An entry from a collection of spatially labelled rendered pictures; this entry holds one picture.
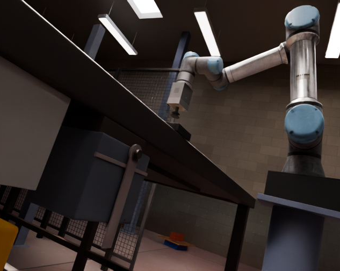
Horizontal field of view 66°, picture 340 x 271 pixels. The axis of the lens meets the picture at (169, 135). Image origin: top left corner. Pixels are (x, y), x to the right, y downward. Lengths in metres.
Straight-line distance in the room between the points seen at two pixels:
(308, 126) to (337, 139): 5.12
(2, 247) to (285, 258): 0.85
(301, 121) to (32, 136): 0.81
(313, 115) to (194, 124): 5.54
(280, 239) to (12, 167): 0.87
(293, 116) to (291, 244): 0.42
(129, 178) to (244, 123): 5.77
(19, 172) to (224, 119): 6.02
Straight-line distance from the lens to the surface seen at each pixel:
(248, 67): 1.29
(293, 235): 1.01
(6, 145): 0.32
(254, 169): 5.83
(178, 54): 6.01
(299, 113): 0.97
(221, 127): 6.20
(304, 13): 1.19
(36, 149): 0.34
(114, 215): 0.42
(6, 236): 0.32
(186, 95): 1.19
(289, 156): 1.10
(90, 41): 3.20
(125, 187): 0.42
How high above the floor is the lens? 0.77
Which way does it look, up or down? 13 degrees up
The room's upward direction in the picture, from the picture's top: 16 degrees clockwise
